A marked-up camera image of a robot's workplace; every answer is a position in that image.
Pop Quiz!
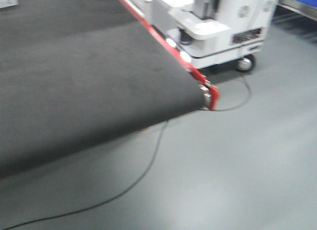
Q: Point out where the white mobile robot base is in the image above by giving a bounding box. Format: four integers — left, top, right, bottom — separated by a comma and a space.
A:
146, 0, 279, 73

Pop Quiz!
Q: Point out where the black conveyor belt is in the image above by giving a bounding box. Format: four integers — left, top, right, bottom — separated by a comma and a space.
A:
0, 0, 205, 178

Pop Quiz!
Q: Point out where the white labelled carton box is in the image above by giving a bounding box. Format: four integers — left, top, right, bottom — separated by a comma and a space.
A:
0, 0, 19, 9

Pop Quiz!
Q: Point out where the grey floor cable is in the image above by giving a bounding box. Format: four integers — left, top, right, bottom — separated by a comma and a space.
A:
0, 73, 253, 230

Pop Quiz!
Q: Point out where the stainless steel shelf frame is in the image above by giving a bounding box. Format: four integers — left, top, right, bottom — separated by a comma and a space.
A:
278, 0, 317, 21

